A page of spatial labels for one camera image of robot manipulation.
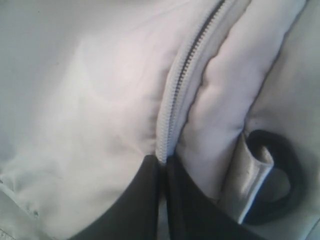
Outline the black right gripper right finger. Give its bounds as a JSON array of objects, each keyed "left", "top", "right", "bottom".
[{"left": 166, "top": 156, "right": 255, "bottom": 240}]

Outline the cream fabric duffel bag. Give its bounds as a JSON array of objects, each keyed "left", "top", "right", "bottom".
[{"left": 0, "top": 0, "right": 320, "bottom": 240}]

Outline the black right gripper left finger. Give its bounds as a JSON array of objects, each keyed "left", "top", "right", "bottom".
[{"left": 71, "top": 155, "right": 160, "bottom": 240}]

